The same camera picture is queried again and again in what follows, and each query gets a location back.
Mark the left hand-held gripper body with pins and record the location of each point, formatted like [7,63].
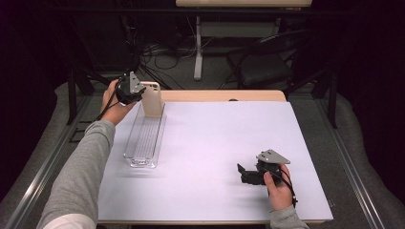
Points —
[127,92]

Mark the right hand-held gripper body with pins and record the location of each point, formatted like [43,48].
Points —
[273,157]

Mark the beige phone case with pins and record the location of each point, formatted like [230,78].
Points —
[153,101]

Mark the clear plastic packaging tray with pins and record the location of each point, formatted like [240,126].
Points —
[144,143]

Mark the person's left hand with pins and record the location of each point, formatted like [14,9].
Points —
[113,109]

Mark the person's right hand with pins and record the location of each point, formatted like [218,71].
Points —
[280,195]

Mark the white table cover sheet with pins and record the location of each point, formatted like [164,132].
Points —
[207,143]

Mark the short black tape strip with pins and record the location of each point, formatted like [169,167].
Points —
[85,121]

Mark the black metal stand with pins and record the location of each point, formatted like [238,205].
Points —
[333,101]
[72,95]

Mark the white-legged desk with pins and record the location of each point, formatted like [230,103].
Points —
[198,57]

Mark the wooden table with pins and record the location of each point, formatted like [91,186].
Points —
[223,95]

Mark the black folding chair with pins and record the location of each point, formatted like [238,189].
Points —
[264,70]

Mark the aluminium floor rail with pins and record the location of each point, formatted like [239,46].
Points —
[31,187]
[347,165]

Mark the black horizontal frame bar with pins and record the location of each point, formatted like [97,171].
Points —
[223,10]

